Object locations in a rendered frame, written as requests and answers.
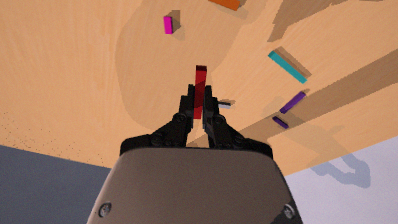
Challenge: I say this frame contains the purple rod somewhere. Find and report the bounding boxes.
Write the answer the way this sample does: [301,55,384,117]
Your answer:
[279,91,306,114]
[272,117,289,129]

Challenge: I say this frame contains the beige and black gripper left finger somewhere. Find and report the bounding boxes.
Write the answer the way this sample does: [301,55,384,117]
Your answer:
[119,84,195,156]

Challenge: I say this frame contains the magenta rod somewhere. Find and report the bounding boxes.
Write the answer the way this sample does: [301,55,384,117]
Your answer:
[163,16,173,34]

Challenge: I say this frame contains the turquoise rod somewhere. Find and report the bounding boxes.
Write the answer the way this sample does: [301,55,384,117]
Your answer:
[268,51,307,84]

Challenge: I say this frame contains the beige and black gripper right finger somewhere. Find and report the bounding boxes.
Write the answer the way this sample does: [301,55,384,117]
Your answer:
[202,85,273,158]

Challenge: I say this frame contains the orange rod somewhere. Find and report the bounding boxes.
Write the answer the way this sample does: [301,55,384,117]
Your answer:
[208,0,240,11]

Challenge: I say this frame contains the grey rod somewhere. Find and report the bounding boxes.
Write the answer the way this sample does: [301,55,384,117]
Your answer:
[218,101,231,109]

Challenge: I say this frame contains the red rectangular bar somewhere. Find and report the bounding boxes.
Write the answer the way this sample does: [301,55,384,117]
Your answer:
[194,65,207,119]

